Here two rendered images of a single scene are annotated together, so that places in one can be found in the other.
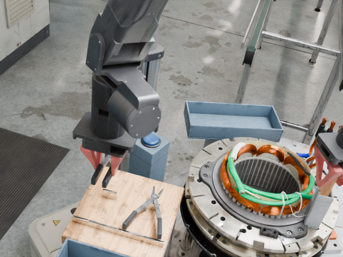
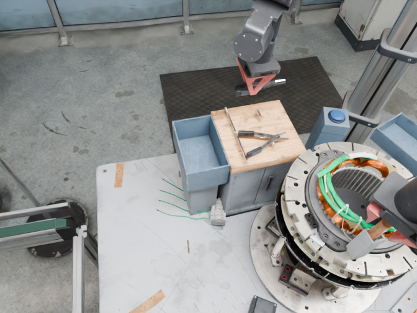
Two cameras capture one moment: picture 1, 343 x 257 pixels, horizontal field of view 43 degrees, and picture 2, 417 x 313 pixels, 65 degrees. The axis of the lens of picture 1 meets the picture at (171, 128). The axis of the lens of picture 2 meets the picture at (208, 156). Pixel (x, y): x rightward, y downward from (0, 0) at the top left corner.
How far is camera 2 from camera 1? 0.44 m
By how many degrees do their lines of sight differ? 45
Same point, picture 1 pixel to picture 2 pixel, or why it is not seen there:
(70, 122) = not seen: hidden behind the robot
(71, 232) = (216, 114)
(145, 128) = (247, 54)
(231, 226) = (294, 193)
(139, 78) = (270, 15)
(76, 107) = (394, 103)
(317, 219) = (355, 249)
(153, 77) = (393, 77)
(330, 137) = (401, 182)
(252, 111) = not seen: outside the picture
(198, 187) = (309, 157)
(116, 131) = not seen: hidden behind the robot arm
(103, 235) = (227, 130)
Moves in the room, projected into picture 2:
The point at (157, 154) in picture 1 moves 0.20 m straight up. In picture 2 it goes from (331, 127) to (360, 72)
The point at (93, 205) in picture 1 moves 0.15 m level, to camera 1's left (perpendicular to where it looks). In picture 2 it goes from (244, 113) to (221, 77)
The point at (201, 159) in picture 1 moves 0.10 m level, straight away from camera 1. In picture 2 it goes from (340, 146) to (375, 138)
